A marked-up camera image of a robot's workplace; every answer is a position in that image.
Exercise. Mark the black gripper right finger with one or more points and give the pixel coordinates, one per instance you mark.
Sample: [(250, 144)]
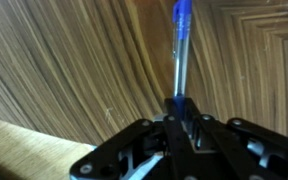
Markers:
[(237, 146)]

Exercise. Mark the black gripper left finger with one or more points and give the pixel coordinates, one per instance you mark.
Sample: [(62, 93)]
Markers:
[(144, 150)]

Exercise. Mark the blue clear ballpoint pen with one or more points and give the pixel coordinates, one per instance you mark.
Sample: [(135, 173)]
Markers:
[(181, 46)]

